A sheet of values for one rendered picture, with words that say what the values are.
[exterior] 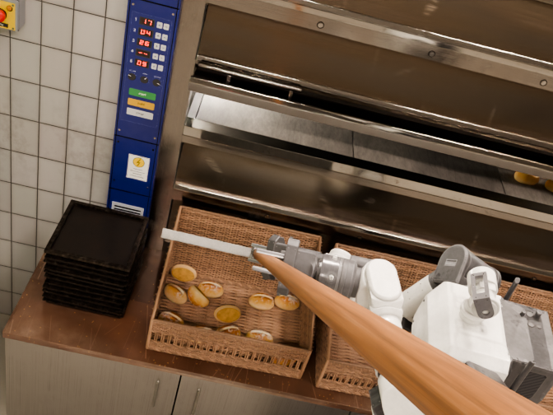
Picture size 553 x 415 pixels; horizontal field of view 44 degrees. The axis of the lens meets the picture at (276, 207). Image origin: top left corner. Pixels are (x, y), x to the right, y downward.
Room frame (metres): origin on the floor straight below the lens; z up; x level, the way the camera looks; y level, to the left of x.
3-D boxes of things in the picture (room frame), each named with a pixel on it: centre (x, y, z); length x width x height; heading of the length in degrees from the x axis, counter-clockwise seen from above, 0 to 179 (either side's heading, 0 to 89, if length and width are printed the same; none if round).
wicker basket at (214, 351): (1.77, 0.05, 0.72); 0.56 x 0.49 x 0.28; 97
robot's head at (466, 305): (1.22, -0.51, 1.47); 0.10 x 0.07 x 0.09; 1
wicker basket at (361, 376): (1.83, -0.55, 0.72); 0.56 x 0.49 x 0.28; 97
